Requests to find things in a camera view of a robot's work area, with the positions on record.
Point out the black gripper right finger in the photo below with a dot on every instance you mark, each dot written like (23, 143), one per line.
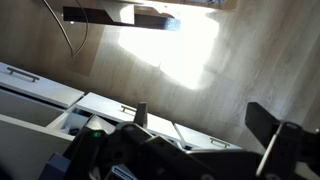
(260, 121)

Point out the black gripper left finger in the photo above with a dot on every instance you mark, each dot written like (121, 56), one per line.
(141, 115)

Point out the white TV cabinet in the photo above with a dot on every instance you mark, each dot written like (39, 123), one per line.
(26, 143)

